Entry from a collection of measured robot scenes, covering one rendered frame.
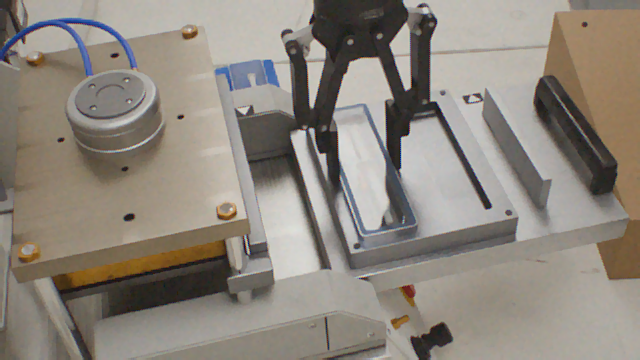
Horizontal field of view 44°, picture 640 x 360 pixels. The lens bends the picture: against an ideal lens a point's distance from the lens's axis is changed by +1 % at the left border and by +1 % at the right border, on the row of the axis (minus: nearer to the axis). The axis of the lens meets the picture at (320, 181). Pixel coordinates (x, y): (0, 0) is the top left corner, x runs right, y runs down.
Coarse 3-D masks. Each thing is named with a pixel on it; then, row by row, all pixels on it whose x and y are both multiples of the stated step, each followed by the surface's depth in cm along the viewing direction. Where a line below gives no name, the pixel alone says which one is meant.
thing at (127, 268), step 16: (160, 256) 67; (176, 256) 67; (192, 256) 68; (208, 256) 68; (224, 256) 69; (80, 272) 66; (96, 272) 66; (112, 272) 67; (128, 272) 67; (144, 272) 68; (160, 272) 68; (176, 272) 69; (192, 272) 69; (64, 288) 67; (80, 288) 68; (96, 288) 68; (112, 288) 68
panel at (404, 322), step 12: (384, 300) 82; (396, 300) 87; (408, 300) 93; (384, 312) 79; (396, 312) 84; (408, 312) 90; (396, 324) 79; (408, 324) 87; (420, 324) 93; (396, 336) 78; (408, 336) 83; (420, 336) 89; (408, 348) 80; (432, 348) 93
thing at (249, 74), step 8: (232, 64) 131; (240, 64) 131; (248, 64) 131; (256, 64) 130; (232, 72) 129; (240, 72) 129; (248, 72) 129; (256, 72) 129; (264, 72) 129; (240, 80) 128; (248, 80) 128; (256, 80) 127; (264, 80) 127; (240, 88) 126
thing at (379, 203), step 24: (336, 120) 85; (360, 120) 84; (360, 144) 82; (360, 168) 79; (384, 168) 79; (360, 192) 77; (384, 192) 77; (360, 216) 75; (384, 216) 75; (408, 216) 74
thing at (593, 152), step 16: (544, 80) 86; (544, 96) 86; (560, 96) 84; (560, 112) 83; (576, 112) 82; (576, 128) 81; (592, 128) 81; (576, 144) 81; (592, 144) 79; (592, 160) 78; (608, 160) 77; (592, 176) 79; (608, 176) 78; (592, 192) 80; (608, 192) 80
